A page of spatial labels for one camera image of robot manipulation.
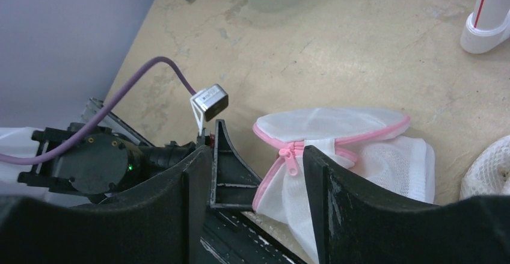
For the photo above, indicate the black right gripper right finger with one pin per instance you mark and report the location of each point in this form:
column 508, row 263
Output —
column 357, row 221

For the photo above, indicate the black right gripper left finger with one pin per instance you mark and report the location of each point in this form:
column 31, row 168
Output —
column 157, row 221

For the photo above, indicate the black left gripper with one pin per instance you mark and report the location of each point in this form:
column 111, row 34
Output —
column 233, row 184

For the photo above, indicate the pink-trimmed white laundry bag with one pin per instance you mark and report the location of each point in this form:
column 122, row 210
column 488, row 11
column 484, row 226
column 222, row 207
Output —
column 370, row 142

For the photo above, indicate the white PVC pipe rack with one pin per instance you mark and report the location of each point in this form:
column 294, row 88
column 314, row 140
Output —
column 486, row 27

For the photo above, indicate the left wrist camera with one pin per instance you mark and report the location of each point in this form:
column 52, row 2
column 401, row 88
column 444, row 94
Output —
column 207, row 103

